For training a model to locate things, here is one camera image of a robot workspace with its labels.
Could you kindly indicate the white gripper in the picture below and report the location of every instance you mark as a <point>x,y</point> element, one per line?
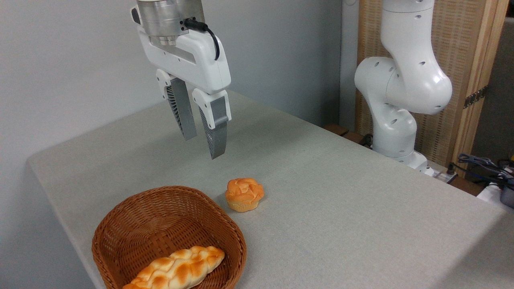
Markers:
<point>200,64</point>

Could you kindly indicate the long braided bread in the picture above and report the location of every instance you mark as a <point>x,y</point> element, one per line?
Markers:
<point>180,269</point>

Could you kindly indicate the round bread bun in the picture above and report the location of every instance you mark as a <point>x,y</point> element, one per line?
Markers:
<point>244,194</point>

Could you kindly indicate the brown wicker basket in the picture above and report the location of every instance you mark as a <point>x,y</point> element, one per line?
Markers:
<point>160,224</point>

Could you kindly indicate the metal screen hinge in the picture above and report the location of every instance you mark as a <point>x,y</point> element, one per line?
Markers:
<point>476,96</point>

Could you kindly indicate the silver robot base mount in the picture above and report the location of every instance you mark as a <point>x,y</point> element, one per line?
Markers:
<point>441,173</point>

